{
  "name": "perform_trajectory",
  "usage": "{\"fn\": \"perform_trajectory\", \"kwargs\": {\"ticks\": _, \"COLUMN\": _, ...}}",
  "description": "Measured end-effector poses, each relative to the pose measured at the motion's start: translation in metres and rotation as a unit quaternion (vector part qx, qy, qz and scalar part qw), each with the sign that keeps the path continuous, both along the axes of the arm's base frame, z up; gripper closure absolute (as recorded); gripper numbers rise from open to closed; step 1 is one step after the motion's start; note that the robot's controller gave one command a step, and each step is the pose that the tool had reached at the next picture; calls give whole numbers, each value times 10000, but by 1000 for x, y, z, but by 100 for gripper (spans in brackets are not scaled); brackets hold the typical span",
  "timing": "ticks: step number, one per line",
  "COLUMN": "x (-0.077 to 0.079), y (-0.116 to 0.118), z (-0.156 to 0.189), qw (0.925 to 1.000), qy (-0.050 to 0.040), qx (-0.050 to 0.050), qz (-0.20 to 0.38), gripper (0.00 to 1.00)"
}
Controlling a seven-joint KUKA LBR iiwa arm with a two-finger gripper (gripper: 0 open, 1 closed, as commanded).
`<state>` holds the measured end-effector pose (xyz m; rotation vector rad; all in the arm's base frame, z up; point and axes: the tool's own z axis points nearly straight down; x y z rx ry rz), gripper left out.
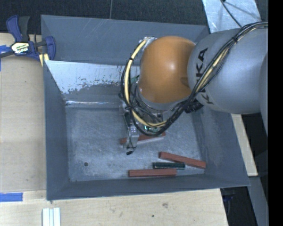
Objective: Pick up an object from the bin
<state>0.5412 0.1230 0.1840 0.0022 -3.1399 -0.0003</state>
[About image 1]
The grey metal bin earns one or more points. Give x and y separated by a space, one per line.
96 140

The black cylinder on white bracket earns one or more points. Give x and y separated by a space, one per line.
193 107

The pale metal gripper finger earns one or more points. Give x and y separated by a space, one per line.
128 143
134 138

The dark green flat block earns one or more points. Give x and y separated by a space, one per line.
168 165

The red-brown flat block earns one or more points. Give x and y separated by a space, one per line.
151 136
152 172
181 159

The pale wood flat board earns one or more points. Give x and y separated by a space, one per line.
21 126

